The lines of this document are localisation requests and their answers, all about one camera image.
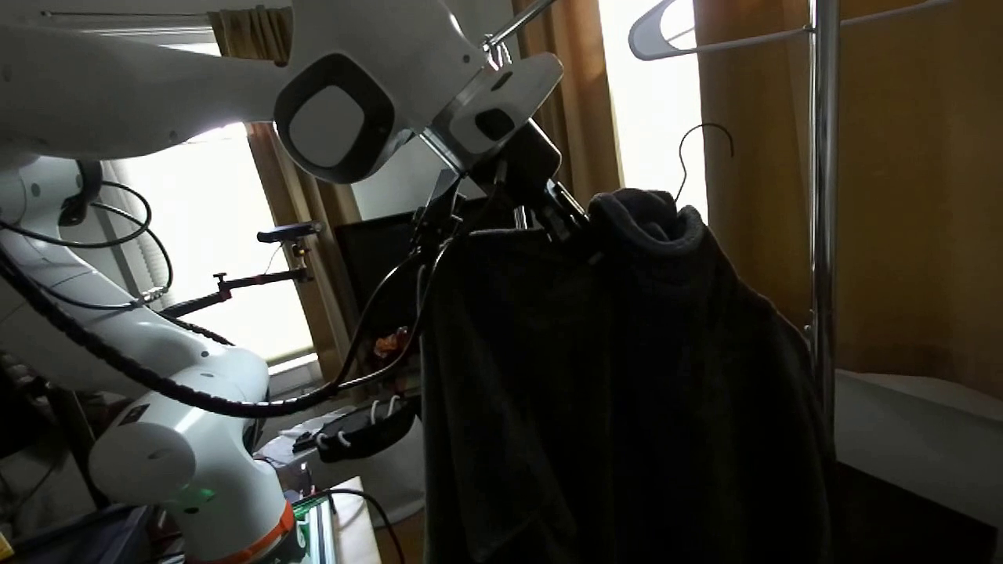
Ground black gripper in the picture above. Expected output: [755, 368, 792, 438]
[485, 121, 596, 248]

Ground hanger with wire hook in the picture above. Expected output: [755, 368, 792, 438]
[468, 118, 735, 241]

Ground dark plush robe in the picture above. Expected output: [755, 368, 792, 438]
[412, 186, 840, 564]

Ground narrow mustard curtain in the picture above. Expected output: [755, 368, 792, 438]
[506, 0, 627, 208]
[202, 5, 366, 387]

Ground bright window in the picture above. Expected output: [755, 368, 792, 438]
[99, 121, 320, 368]
[596, 0, 714, 229]

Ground orange toy figure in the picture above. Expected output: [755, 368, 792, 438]
[368, 322, 412, 368]

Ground white plastic hanger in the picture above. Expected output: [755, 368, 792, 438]
[624, 0, 957, 66]

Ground black item with white stripes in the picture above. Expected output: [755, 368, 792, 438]
[310, 391, 415, 464]

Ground wide mustard curtain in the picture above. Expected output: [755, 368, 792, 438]
[691, 0, 1003, 400]

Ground green lit electronics box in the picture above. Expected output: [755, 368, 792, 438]
[288, 492, 337, 564]

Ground black stereo camera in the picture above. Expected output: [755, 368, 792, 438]
[256, 221, 323, 248]

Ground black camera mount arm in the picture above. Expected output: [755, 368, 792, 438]
[156, 239, 320, 322]

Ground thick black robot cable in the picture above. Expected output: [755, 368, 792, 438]
[0, 224, 470, 424]

